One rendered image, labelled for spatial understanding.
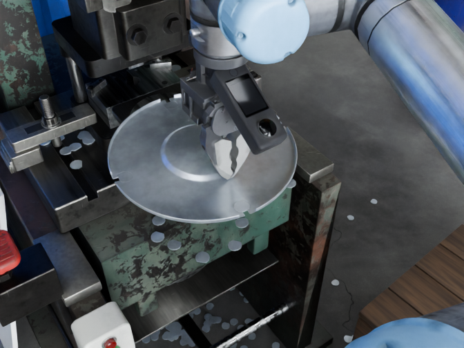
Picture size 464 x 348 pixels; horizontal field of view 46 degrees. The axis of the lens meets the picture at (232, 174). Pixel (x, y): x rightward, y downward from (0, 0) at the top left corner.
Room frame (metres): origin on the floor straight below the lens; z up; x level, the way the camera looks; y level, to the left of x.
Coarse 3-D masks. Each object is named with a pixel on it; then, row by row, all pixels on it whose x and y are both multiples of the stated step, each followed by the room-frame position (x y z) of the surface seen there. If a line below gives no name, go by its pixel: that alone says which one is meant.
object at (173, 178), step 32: (128, 128) 0.69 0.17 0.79; (160, 128) 0.69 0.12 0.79; (192, 128) 0.69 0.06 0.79; (288, 128) 0.69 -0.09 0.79; (128, 160) 0.62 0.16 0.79; (160, 160) 0.62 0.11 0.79; (192, 160) 0.62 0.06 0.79; (256, 160) 0.62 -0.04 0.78; (288, 160) 0.63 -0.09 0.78; (128, 192) 0.55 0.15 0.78; (160, 192) 0.56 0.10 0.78; (192, 192) 0.56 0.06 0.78; (224, 192) 0.56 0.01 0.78; (256, 192) 0.56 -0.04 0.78
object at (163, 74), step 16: (144, 64) 0.90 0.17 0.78; (96, 80) 0.85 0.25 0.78; (112, 80) 0.85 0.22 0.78; (128, 80) 0.88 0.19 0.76; (144, 80) 0.85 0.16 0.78; (160, 80) 0.85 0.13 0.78; (176, 80) 0.85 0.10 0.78; (96, 96) 0.80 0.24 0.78; (112, 96) 0.80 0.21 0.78; (128, 96) 0.80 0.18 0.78
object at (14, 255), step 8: (0, 232) 0.50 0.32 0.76; (0, 240) 0.48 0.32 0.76; (8, 240) 0.48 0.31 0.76; (0, 248) 0.47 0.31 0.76; (8, 248) 0.47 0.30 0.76; (16, 248) 0.47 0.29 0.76; (0, 256) 0.46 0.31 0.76; (8, 256) 0.46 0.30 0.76; (16, 256) 0.46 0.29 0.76; (0, 264) 0.44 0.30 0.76; (8, 264) 0.45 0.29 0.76; (16, 264) 0.45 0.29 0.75; (0, 272) 0.44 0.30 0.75
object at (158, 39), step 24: (72, 0) 0.81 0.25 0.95; (120, 0) 0.74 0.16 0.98; (144, 0) 0.76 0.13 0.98; (168, 0) 0.76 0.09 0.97; (72, 24) 0.83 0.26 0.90; (96, 24) 0.74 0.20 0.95; (120, 24) 0.73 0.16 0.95; (144, 24) 0.74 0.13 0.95; (168, 24) 0.75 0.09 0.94; (96, 48) 0.76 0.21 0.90; (120, 48) 0.74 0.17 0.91; (144, 48) 0.74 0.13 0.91
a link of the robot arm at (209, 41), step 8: (192, 24) 0.59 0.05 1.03; (200, 24) 0.57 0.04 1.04; (192, 32) 0.57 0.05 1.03; (200, 32) 0.57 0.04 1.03; (208, 32) 0.56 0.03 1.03; (216, 32) 0.56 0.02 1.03; (192, 40) 0.59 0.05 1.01; (200, 40) 0.57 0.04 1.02; (208, 40) 0.56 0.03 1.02; (216, 40) 0.56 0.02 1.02; (224, 40) 0.56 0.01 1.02; (200, 48) 0.57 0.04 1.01; (208, 48) 0.56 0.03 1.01; (216, 48) 0.56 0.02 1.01; (224, 48) 0.56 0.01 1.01; (232, 48) 0.56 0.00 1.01; (208, 56) 0.57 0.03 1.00; (216, 56) 0.56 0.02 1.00; (224, 56) 0.56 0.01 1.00; (232, 56) 0.57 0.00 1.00
